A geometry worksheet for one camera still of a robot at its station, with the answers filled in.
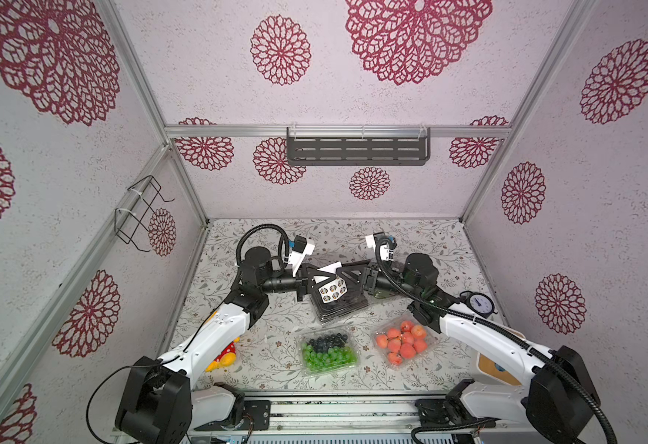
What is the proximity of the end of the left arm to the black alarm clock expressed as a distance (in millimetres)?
556

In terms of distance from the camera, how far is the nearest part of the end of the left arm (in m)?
0.64

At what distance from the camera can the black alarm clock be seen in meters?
0.92
